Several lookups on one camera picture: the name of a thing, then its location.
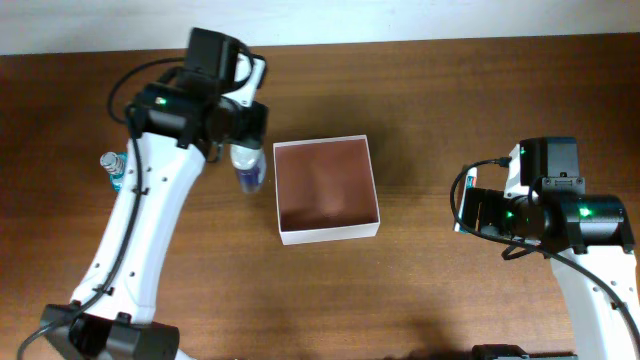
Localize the purple spray bottle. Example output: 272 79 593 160
230 145 267 193

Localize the teal mouthwash bottle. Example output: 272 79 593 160
99 152 127 192

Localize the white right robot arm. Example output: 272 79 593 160
450 186 639 359

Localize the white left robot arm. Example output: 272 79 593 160
40 80 268 359

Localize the teal toothpaste tube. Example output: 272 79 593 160
454 167 478 220

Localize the white cardboard box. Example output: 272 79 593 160
273 135 381 246

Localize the black base at bottom edge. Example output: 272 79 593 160
470 344 579 360

